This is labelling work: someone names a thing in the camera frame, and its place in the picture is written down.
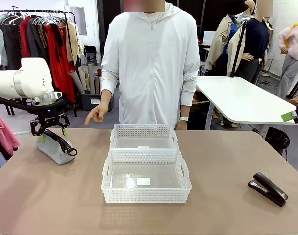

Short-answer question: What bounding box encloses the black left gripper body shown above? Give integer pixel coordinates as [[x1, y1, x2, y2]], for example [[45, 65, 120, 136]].
[[36, 107, 66, 127]]

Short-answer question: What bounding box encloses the grey CAMPUS pencil pouch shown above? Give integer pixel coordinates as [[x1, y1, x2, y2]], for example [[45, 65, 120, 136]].
[[36, 129, 78, 166]]

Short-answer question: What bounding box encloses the black stapler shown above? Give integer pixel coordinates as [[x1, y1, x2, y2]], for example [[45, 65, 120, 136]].
[[247, 171, 289, 208]]

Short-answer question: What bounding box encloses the person's left forearm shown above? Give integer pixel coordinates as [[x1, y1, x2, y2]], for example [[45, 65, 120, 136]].
[[179, 74, 198, 120]]

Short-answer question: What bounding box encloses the person's right forearm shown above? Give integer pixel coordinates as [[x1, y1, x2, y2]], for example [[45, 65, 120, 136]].
[[100, 70, 118, 106]]

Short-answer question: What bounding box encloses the person's right hand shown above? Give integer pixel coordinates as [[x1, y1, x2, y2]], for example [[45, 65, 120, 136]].
[[84, 101, 111, 126]]

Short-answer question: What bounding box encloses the black storage bin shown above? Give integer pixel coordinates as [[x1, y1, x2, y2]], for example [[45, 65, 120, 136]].
[[80, 92, 115, 112]]

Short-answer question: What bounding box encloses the black slanted stand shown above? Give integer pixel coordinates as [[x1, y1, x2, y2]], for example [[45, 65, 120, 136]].
[[286, 70, 298, 99]]

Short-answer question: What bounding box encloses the pink garment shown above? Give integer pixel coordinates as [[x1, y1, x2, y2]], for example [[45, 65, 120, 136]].
[[0, 109, 22, 160]]

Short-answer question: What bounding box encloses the grey paper roll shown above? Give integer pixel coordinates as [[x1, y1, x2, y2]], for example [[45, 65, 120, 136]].
[[68, 69, 86, 95]]

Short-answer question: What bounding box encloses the long red dress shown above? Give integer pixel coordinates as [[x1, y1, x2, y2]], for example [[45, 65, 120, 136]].
[[44, 24, 77, 103]]

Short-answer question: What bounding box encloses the beige paper roll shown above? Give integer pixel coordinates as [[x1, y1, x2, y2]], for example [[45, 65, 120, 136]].
[[77, 66, 90, 92]]

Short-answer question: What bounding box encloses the white table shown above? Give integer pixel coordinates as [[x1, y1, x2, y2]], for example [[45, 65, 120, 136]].
[[195, 75, 298, 139]]

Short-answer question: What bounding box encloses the grey cardboard tube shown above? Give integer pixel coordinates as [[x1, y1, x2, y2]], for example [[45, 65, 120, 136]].
[[87, 63, 95, 95]]

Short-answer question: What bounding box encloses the mannequin with pink sweater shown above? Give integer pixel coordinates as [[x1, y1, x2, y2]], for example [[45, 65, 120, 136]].
[[276, 13, 298, 100]]

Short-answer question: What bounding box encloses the black chair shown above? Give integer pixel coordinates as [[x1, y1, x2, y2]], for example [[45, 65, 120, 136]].
[[84, 45, 99, 66]]

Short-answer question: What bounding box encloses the beige hanging garment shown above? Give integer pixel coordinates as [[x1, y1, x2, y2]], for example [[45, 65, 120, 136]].
[[65, 21, 81, 66]]

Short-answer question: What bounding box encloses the dark grey hanging garment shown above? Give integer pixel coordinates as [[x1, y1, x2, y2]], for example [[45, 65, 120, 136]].
[[27, 18, 47, 66]]

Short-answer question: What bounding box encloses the white perforated plastic basket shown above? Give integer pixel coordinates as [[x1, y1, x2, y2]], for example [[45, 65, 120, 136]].
[[109, 123, 180, 150], [101, 148, 193, 204]]

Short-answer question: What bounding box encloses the mannequin with navy top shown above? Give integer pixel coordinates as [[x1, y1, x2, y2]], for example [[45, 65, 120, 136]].
[[227, 0, 274, 85]]

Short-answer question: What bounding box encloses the red hanging garment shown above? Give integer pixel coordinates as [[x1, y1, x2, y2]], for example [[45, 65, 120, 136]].
[[19, 16, 32, 58]]

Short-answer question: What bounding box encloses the black hanging garment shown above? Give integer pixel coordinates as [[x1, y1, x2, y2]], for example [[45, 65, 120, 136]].
[[1, 17, 22, 71]]

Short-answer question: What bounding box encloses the black tripod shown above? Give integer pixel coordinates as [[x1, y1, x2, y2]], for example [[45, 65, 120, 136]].
[[229, 18, 250, 78]]

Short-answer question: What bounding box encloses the person in white hoodie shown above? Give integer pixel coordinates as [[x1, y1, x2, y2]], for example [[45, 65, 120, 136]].
[[100, 0, 201, 130]]

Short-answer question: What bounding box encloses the mannequin with beige coat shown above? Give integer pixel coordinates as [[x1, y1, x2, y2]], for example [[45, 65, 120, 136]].
[[204, 0, 241, 77]]

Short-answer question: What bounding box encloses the white monitor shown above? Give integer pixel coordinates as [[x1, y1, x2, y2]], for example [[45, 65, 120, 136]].
[[202, 31, 217, 46]]

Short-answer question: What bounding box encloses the black cable coil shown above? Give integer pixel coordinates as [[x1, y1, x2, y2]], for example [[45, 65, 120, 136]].
[[264, 126, 291, 150]]

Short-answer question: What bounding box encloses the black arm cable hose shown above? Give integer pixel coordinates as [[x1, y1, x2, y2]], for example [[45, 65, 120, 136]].
[[0, 94, 64, 116]]

